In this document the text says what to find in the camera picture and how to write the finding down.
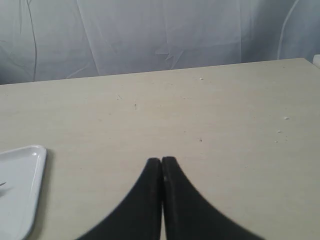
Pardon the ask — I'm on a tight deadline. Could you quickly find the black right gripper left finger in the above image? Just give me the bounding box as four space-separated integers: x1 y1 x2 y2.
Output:
79 158 163 240

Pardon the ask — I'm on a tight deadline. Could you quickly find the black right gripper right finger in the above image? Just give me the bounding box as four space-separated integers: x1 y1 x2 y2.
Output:
161 156 262 240

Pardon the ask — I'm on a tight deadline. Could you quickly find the white plastic tray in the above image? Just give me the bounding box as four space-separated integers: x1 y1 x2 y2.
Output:
0 145 47 240

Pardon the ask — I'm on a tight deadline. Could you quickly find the white sheer curtain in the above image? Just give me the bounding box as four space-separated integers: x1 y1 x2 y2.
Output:
0 0 320 84

